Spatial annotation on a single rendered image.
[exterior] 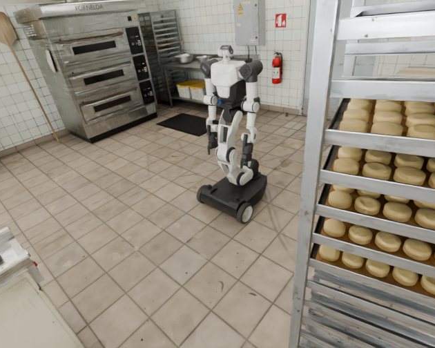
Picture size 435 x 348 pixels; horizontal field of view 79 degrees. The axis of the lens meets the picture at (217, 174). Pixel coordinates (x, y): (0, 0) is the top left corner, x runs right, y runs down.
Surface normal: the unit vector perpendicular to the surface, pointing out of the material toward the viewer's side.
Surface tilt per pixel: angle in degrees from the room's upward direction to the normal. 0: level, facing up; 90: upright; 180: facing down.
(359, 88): 90
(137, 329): 0
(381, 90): 90
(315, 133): 90
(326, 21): 90
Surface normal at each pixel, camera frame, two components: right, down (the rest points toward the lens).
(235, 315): -0.10, -0.84
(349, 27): -0.49, 0.51
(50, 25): 0.74, 0.29
